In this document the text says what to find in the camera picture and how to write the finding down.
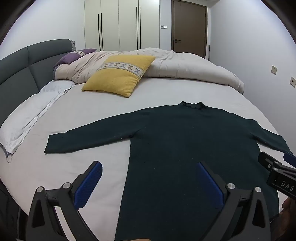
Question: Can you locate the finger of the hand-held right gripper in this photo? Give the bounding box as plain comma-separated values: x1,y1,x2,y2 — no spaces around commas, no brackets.
258,151,279,172
283,151,296,168

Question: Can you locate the purple pillow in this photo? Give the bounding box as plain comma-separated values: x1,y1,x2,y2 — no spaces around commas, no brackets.
53,48,97,69

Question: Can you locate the person's right hand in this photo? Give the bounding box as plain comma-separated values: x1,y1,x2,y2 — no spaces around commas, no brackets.
281,197,296,218

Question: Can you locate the beige duvet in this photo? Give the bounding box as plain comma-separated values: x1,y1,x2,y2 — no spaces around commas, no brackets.
54,47,245,94

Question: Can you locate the brown door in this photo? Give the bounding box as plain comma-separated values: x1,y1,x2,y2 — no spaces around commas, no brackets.
171,0,208,58

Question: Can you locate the grey upholstered headboard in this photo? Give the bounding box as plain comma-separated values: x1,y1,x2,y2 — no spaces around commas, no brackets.
0,39,77,127

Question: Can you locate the dark green sweater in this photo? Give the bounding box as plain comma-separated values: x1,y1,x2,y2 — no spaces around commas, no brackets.
44,101,294,241

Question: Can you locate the white wardrobe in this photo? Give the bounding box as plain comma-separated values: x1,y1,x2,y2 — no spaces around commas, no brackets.
84,0,160,52

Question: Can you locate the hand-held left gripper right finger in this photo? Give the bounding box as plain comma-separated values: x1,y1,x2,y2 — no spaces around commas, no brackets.
197,161,271,241

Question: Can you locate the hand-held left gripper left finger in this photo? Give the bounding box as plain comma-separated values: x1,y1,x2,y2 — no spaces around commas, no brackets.
25,161,103,241

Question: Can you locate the white pillow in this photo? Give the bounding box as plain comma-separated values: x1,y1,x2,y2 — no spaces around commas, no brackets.
0,80,78,163

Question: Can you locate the yellow pillow with patterned band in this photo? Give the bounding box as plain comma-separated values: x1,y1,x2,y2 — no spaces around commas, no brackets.
81,54,156,98

